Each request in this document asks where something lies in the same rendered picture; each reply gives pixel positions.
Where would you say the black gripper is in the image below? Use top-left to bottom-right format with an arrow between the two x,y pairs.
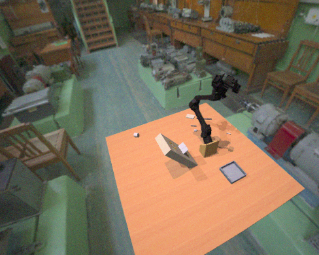
212,73 -> 241,94

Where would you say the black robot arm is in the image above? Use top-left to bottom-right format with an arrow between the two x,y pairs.
189,75 -> 236,144

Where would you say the beige service panel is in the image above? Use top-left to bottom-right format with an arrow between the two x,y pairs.
155,133 -> 197,168

